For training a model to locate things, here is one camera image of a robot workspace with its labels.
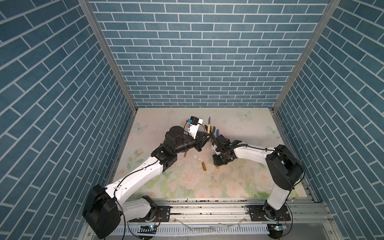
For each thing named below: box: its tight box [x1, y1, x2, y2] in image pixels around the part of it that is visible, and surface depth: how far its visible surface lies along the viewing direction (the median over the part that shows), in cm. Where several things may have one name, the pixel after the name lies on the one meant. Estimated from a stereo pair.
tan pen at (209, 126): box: [207, 117, 211, 134], surface depth 68 cm
